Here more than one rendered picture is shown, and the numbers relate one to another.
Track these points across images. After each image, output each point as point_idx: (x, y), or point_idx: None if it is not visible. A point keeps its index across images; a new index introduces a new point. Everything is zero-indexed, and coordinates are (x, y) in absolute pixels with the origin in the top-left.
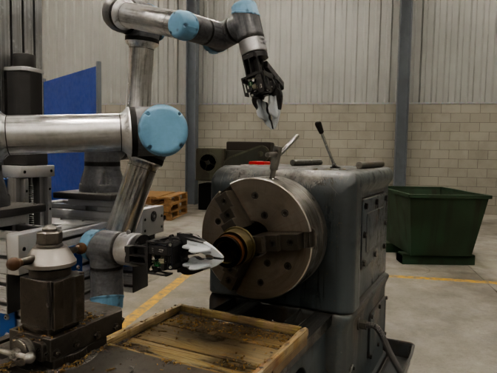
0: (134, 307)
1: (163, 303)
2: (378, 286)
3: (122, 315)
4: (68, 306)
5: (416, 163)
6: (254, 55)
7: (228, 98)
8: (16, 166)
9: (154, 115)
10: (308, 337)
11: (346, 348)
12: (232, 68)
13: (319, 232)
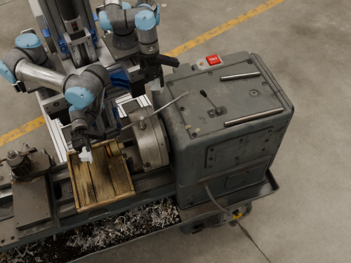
0: (262, 1)
1: (283, 4)
2: (242, 167)
3: (248, 8)
4: (21, 171)
5: None
6: (140, 59)
7: None
8: (66, 41)
9: (69, 94)
10: (143, 190)
11: (182, 192)
12: None
13: (156, 162)
